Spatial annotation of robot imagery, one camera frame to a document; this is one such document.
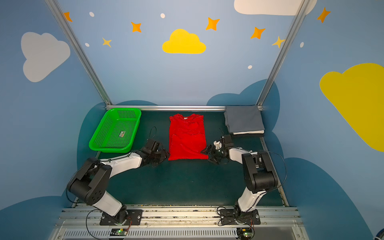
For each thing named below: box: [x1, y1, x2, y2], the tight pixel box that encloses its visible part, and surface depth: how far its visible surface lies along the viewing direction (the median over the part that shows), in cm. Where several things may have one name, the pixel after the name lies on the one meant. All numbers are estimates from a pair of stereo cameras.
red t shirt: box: [168, 113, 209, 161], surface depth 107 cm
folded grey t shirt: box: [224, 105, 265, 133], surface depth 111 cm
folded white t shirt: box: [233, 130, 265, 135], surface depth 107 cm
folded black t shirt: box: [231, 133, 264, 138], surface depth 109 cm
